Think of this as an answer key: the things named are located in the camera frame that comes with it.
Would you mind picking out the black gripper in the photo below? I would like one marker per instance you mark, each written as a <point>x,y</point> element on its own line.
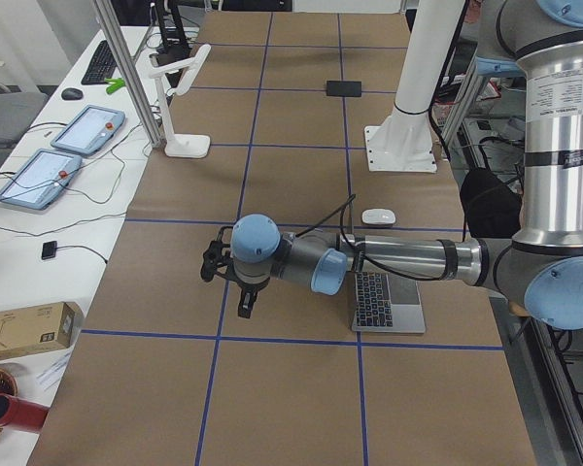
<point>249,287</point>

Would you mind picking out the grey laptop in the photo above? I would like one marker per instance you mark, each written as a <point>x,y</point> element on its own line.
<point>387,303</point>

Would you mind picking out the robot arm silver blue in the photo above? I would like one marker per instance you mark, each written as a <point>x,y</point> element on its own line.
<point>540,267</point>

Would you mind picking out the white computer mouse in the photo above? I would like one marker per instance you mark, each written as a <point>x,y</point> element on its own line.
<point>378,217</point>

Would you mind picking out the black mouse pad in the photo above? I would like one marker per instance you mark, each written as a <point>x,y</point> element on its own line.
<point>343,88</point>

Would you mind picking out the black computer mouse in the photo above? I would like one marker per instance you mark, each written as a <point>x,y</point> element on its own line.
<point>71,94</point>

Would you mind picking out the small black device on desk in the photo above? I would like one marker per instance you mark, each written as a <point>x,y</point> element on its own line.
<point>49,250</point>

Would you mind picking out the upper blue teach pendant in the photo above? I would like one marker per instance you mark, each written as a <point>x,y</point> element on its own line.
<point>89,130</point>

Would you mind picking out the blue teach pendant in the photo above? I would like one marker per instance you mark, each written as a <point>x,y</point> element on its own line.
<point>89,130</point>
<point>41,180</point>

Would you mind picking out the lower blue teach pendant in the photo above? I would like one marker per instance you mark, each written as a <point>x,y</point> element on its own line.
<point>41,180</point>

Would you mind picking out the cardboard box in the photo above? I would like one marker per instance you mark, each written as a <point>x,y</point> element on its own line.
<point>38,329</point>

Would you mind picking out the green plastic object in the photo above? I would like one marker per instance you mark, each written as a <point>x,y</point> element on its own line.
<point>113,85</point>

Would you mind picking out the person in black shirt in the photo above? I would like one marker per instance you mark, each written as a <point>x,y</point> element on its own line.
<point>491,209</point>

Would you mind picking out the red cylinder bottle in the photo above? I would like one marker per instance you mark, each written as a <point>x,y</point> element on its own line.
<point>21,415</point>

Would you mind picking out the black keyboard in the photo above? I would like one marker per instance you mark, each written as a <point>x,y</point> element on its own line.
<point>101,67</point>

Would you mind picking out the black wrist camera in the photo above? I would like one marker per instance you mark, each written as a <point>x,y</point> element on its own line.
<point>216,259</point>

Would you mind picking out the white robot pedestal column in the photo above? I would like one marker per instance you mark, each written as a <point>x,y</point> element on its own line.
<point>403,142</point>

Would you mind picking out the aluminium frame post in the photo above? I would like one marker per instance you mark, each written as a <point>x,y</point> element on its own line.
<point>110,26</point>

